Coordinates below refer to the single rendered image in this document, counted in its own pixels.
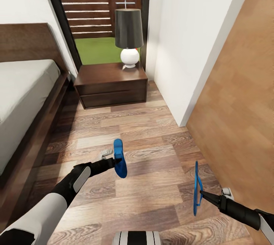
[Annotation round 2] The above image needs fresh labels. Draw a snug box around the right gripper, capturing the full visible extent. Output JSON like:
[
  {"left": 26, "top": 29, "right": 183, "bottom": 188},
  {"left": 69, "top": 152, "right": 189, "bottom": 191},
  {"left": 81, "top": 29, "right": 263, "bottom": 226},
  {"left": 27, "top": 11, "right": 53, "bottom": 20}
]
[{"left": 200, "top": 190, "right": 246, "bottom": 223}]

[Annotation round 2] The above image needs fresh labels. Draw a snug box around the robot trunk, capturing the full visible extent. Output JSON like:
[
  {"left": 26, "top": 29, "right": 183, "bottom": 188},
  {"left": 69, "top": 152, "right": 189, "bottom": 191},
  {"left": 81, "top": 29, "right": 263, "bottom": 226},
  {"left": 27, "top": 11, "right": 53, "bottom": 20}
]
[{"left": 112, "top": 231, "right": 162, "bottom": 245}]

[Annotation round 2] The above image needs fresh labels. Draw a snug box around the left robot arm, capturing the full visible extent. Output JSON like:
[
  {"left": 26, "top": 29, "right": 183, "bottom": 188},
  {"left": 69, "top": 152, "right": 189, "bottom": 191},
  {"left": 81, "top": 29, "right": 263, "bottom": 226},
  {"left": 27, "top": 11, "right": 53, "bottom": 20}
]
[{"left": 0, "top": 149, "right": 122, "bottom": 245}]

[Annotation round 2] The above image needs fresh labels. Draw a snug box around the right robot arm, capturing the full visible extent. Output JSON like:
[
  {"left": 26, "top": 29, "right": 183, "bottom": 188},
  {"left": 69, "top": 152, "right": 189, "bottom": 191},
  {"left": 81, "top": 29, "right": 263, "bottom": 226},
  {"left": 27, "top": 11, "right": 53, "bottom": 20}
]
[{"left": 200, "top": 188, "right": 274, "bottom": 245}]

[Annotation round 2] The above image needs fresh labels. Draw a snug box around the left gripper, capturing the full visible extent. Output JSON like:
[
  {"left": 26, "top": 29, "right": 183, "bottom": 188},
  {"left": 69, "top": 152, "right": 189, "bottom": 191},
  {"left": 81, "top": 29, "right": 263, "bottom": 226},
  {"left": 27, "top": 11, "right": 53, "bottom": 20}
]
[{"left": 97, "top": 157, "right": 122, "bottom": 174}]

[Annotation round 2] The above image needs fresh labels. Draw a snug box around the sandal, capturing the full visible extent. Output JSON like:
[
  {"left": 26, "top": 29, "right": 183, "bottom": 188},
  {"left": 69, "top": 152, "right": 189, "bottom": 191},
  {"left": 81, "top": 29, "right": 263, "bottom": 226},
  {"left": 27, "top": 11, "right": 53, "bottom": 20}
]
[
  {"left": 193, "top": 162, "right": 203, "bottom": 215},
  {"left": 114, "top": 139, "right": 127, "bottom": 178}
]

